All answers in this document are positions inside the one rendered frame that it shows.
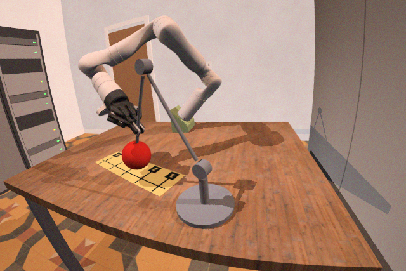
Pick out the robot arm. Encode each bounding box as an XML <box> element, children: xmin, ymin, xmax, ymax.
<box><xmin>78</xmin><ymin>16</ymin><xmax>222</xmax><ymax>121</ymax></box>

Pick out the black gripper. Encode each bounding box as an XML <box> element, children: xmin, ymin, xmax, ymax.
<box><xmin>104</xmin><ymin>89</ymin><xmax>145</xmax><ymax>136</ymax></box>

